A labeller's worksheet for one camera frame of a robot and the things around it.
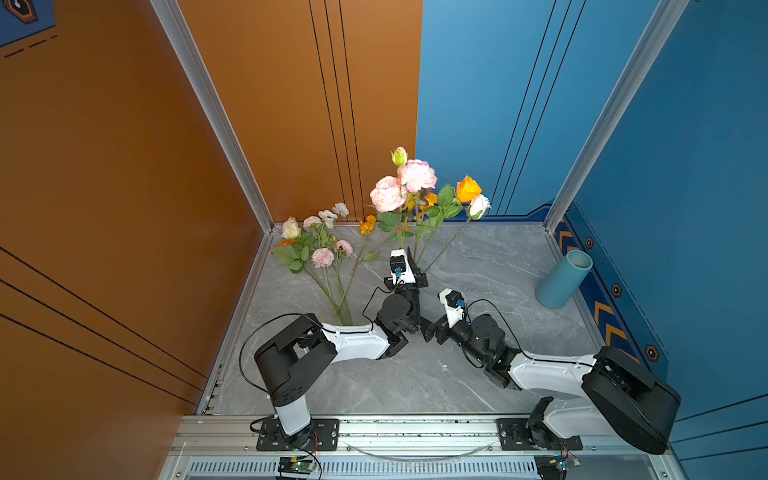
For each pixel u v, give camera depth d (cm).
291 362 46
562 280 85
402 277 64
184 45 74
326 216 112
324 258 102
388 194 57
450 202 72
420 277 68
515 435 72
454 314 70
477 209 69
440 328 71
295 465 71
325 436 74
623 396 43
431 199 72
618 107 85
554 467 70
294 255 106
